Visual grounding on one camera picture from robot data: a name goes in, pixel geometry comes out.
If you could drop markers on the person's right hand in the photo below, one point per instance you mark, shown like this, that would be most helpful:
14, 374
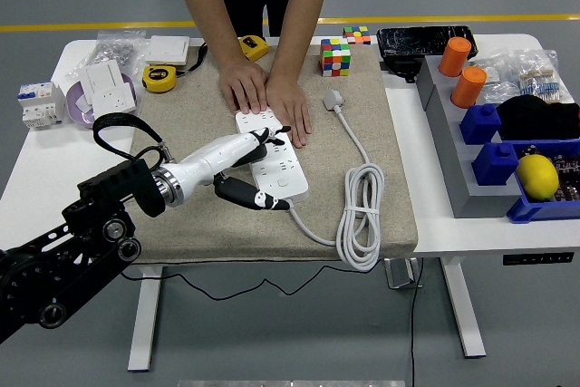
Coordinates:
242, 85

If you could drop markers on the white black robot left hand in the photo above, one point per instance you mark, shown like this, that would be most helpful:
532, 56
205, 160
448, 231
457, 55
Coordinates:
213, 156

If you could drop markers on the person's left hand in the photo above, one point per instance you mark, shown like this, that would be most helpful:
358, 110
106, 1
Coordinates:
289, 103

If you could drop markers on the white power strip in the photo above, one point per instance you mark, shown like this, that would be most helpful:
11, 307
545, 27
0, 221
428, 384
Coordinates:
283, 178

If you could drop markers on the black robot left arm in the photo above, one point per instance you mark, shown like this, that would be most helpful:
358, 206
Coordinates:
68, 251

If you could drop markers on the person's left forearm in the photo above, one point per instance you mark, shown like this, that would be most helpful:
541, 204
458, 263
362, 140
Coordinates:
299, 20

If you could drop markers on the person's right forearm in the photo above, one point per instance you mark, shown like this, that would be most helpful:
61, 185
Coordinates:
204, 6

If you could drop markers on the boxy yellow tape measure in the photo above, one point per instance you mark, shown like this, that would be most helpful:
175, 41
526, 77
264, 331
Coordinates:
254, 47

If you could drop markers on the large colourful puzzle cube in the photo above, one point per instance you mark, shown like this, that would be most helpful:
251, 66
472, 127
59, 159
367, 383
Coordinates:
335, 57

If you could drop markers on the grey-brown mat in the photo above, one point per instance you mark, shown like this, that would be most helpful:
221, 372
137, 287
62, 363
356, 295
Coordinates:
204, 233

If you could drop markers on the round yellow black tape measure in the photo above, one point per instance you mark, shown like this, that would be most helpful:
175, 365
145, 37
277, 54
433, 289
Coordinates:
158, 79

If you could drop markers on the small colourful puzzle cube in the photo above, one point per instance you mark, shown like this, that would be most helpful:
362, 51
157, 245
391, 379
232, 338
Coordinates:
356, 35

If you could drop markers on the clear bag of screws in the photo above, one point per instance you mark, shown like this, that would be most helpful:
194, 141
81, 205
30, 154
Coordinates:
113, 49

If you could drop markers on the glossy black plastic tray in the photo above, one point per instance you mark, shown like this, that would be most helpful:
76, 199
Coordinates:
417, 40

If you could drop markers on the orange cylinder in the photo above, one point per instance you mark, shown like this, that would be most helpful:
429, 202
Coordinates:
469, 86
454, 57

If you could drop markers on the grey stepped block stand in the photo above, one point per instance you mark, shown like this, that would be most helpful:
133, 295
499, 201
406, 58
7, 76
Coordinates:
453, 156

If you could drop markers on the white table leg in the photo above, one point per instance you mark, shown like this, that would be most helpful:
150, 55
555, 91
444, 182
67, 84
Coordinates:
462, 305
145, 314

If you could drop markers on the white blue circuit breaker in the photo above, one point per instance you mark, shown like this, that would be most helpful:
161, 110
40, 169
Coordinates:
38, 106

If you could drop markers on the blue block with knob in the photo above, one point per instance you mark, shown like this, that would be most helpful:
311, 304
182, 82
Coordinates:
496, 165
480, 124

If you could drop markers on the grey metal box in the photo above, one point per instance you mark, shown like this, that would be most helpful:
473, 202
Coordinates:
401, 273

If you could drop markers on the clear bag of resistors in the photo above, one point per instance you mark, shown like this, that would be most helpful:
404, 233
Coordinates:
534, 79

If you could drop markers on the black cloth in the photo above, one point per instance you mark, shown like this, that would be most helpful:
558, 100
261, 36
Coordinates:
539, 117

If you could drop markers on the yellow lemon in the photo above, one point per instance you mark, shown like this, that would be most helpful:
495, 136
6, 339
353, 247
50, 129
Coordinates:
538, 176

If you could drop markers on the blue storage bin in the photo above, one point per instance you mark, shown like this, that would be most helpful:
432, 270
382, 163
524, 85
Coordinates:
534, 212

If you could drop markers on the dark circuit boards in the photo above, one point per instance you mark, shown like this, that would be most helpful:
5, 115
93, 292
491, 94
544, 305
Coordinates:
568, 174

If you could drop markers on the black table control panel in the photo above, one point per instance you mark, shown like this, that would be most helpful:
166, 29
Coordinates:
537, 258

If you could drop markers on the white wall switch panel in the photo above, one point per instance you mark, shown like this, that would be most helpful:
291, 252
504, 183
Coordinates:
167, 49

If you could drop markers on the white wall socket panel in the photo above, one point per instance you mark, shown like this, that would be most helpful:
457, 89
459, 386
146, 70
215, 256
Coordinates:
113, 99

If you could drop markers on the white two-button switch panel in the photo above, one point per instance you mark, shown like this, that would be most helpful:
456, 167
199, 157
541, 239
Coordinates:
103, 76

